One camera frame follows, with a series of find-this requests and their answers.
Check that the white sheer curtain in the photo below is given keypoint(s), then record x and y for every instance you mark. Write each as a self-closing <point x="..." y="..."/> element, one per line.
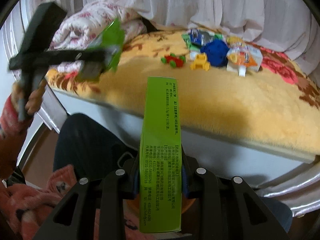
<point x="282" y="25"/>

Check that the person's left hand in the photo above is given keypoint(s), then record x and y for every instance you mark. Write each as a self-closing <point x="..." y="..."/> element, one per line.
<point x="35" y="99"/>

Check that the yellow floral plush blanket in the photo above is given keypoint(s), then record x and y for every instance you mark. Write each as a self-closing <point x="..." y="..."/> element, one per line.
<point x="277" y="105"/>

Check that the white bed frame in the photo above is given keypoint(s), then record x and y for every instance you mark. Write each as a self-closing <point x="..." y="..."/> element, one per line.
<point x="260" y="165"/>

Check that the orange trash bucket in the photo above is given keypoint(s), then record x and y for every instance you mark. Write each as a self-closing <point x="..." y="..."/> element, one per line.
<point x="133" y="205"/>

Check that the green foil wrapper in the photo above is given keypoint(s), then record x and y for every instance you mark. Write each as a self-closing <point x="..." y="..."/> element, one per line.
<point x="111" y="41"/>

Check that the orange drink pouch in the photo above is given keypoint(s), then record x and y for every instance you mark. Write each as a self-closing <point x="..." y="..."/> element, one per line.
<point x="242" y="57"/>

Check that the red green toy car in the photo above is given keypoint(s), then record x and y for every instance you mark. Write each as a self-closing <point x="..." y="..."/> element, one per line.
<point x="173" y="60"/>

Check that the left forearm pink sleeve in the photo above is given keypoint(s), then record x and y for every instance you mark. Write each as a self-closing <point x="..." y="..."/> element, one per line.
<point x="13" y="135"/>

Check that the silver green snack bag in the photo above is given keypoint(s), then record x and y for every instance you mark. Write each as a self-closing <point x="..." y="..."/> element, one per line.
<point x="195" y="39"/>

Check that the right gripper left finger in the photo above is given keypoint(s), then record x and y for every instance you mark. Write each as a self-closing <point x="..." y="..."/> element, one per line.
<point x="89" y="201"/>

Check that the folded pink floral quilt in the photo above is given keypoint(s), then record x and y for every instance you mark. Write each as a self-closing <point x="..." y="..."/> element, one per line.
<point x="80" y="29"/>

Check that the green cardboard box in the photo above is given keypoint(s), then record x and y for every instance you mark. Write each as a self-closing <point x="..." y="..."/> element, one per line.
<point x="160" y="159"/>

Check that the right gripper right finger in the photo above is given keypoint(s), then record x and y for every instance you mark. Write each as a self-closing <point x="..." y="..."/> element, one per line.
<point x="226" y="208"/>

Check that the yellow toy truck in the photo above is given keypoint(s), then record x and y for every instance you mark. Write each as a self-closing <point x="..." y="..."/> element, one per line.
<point x="200" y="62"/>

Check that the blue cloth ball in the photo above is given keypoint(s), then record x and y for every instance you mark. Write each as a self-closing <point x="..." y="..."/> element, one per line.
<point x="216" y="52"/>

